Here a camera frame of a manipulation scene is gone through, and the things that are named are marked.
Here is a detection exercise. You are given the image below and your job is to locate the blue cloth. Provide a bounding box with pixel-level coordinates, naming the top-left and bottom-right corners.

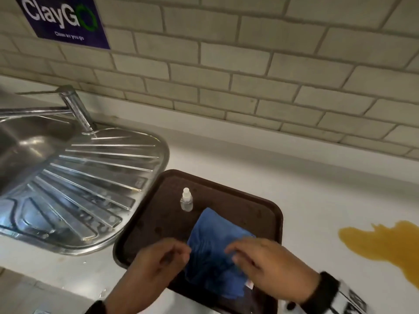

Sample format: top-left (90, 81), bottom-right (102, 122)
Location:
top-left (185, 207), bottom-right (258, 300)

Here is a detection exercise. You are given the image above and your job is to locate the black wrist band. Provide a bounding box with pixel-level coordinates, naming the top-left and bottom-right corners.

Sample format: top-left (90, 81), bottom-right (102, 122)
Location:
top-left (299, 271), bottom-right (371, 314)
top-left (85, 300), bottom-right (107, 314)

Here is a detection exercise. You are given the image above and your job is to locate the blue wall sign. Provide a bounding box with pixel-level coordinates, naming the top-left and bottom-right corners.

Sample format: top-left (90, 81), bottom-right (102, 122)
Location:
top-left (14, 0), bottom-right (111, 50)

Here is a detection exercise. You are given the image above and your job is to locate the brown plastic tray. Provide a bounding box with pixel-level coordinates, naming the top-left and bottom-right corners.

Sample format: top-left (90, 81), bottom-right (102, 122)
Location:
top-left (113, 169), bottom-right (284, 314)

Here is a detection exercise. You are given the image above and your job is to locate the person's right hand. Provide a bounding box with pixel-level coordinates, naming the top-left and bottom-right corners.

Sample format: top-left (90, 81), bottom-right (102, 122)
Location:
top-left (224, 237), bottom-right (320, 304)

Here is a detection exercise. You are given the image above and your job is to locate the small clear spray bottle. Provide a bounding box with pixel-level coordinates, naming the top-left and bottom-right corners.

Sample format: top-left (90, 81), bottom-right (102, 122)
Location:
top-left (180, 188), bottom-right (194, 212)

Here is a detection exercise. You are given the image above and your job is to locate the black right wrist band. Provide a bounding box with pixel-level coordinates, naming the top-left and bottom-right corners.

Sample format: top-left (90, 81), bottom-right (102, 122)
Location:
top-left (299, 271), bottom-right (371, 314)

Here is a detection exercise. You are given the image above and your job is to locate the black left wrist band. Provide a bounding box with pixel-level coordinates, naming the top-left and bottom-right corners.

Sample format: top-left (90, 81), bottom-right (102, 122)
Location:
top-left (85, 300), bottom-right (107, 314)

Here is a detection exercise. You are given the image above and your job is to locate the yellow sauce spill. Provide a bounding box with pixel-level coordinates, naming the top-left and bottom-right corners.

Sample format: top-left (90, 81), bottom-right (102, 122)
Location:
top-left (338, 220), bottom-right (419, 290)

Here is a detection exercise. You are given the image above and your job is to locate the white countertop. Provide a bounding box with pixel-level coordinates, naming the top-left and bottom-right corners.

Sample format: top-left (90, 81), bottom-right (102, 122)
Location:
top-left (0, 75), bottom-right (419, 314)

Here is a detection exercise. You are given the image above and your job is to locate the person's left hand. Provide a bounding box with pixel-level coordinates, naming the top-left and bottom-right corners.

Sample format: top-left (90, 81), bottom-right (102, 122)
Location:
top-left (104, 238), bottom-right (192, 314)

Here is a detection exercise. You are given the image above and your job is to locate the chrome faucet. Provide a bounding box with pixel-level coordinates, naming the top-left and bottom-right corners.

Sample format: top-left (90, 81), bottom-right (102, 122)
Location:
top-left (0, 85), bottom-right (97, 134)

